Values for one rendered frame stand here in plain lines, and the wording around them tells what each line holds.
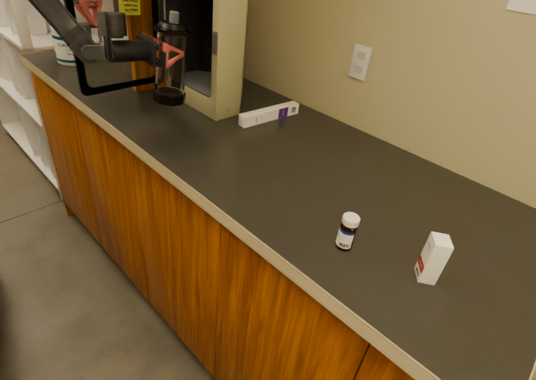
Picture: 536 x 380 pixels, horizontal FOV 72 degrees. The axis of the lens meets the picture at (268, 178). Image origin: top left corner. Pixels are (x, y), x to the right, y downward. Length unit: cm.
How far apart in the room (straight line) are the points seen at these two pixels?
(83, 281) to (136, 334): 42
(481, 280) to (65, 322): 162
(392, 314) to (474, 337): 14
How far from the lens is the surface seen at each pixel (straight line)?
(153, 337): 180
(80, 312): 195
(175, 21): 119
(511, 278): 97
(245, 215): 88
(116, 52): 110
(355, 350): 85
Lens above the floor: 150
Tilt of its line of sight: 33 degrees down
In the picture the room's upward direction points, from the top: 7 degrees clockwise
